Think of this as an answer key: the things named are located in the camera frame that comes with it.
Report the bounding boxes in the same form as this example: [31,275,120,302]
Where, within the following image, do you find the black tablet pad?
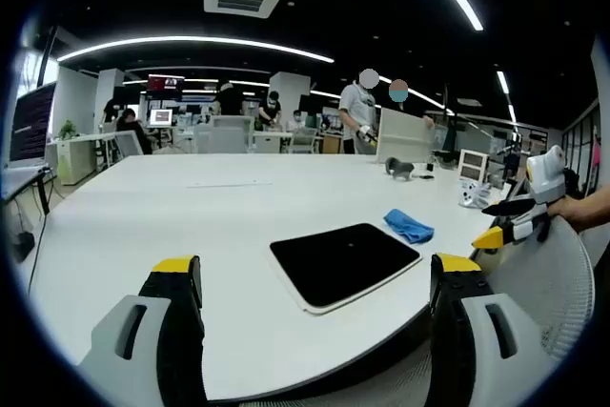
[269,222,423,316]

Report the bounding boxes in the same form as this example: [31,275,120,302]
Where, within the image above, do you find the pale office chair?
[209,114,254,154]

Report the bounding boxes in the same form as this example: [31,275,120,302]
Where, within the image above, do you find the grey headphones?
[384,156,416,183]

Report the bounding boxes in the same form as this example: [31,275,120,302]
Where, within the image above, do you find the white office chair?
[113,130,144,158]

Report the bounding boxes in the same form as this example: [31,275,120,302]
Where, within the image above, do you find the black hanging cable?
[27,173,50,295]

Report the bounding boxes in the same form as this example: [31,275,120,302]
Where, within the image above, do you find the blue cleaning cloth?
[383,208,436,245]

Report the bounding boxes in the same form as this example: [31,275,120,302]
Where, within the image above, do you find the white low cabinet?
[55,137,99,187]

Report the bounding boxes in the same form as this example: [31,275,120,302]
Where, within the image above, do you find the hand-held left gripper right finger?
[428,252,559,407]

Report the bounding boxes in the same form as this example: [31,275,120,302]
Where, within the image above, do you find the white partition panel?
[376,108,436,164]

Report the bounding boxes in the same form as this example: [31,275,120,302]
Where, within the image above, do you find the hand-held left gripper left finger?
[78,255,209,407]

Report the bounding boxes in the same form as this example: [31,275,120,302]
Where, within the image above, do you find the white game controller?
[457,181,492,211]

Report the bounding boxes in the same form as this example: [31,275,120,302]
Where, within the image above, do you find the red wall screen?
[147,73,186,92]

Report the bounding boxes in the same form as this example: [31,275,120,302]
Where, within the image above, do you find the long curved ceiling light strip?
[56,35,336,64]

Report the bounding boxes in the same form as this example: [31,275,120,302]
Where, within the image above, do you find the short ceiling light strip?
[496,71,519,128]

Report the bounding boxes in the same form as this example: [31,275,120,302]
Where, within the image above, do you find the side desk with black legs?
[0,163,52,217]

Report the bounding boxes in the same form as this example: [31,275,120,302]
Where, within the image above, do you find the white table cable cover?
[185,180,274,189]

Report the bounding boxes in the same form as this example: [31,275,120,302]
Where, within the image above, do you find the large dark screen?
[8,82,57,166]

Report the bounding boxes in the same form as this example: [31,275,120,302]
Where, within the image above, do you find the small white framed device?
[457,149,488,184]

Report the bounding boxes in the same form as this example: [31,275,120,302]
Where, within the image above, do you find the black pole stand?
[441,82,469,161]

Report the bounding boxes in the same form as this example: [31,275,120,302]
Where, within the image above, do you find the person's right hand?
[547,195,586,234]

